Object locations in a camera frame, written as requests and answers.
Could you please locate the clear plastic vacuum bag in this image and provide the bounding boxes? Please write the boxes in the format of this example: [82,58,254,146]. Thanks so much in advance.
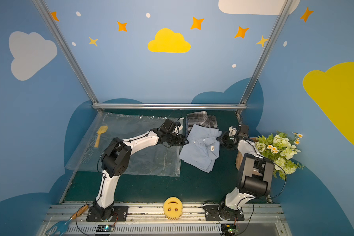
[65,112,181,178]

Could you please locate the light blue shirt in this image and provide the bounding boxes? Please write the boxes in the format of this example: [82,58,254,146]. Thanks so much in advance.
[180,124,222,173]

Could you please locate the grey plaid shirt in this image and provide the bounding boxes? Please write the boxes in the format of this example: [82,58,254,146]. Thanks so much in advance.
[185,111,218,135]

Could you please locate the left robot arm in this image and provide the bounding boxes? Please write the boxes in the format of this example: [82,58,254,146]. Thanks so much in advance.
[87,119,188,222]

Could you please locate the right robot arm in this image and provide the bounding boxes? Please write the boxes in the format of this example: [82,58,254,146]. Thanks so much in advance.
[217,125,274,221]

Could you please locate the flower bouquet in paper pot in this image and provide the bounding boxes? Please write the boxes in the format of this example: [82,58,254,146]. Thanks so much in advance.
[251,132,304,180]

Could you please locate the yellow toy shovel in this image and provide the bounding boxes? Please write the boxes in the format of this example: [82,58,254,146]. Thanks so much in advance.
[94,125,108,148]

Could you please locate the yellow smiley sponge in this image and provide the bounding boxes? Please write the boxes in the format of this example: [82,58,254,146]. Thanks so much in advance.
[163,197,183,220]

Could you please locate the right circuit board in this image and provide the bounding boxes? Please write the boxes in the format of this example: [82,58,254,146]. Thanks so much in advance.
[220,224,239,236]

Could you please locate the circuit board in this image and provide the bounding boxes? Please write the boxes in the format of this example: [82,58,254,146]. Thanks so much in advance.
[220,224,239,236]
[96,225,115,233]

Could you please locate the left circuit board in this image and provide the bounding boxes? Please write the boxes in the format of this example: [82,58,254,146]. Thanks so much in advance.
[96,225,115,233]

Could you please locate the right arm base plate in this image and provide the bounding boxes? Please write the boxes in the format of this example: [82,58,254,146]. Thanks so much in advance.
[203,205,244,221]

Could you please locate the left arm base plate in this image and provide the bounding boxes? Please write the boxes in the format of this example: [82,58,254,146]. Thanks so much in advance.
[86,205,129,222]

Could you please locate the blue fork wooden handle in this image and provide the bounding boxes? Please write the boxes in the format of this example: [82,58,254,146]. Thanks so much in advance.
[45,204,89,236]

